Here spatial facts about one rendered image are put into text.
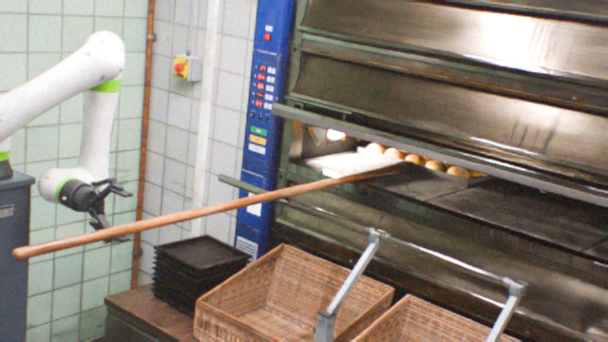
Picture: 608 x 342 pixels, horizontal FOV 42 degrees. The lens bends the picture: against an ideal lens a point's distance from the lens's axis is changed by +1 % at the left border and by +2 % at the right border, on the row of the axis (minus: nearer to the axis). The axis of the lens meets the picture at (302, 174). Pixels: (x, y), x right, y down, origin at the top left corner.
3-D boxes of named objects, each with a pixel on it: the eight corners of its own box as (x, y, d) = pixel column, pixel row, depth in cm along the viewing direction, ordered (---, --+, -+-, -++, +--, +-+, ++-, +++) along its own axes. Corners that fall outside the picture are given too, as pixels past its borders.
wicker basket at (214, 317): (275, 303, 332) (282, 240, 324) (388, 355, 299) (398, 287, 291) (189, 337, 294) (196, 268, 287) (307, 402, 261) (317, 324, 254)
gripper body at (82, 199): (94, 182, 244) (113, 191, 238) (93, 209, 246) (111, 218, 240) (73, 186, 238) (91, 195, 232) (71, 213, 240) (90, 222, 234)
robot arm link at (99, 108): (74, 85, 252) (96, 93, 245) (104, 85, 260) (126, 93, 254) (64, 194, 260) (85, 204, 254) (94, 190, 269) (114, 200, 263)
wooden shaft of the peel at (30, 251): (16, 262, 197) (17, 251, 196) (10, 258, 199) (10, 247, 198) (400, 171, 326) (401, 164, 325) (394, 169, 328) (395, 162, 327)
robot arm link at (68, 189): (55, 210, 242) (56, 180, 240) (88, 203, 251) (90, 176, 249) (67, 216, 239) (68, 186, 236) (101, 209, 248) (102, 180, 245)
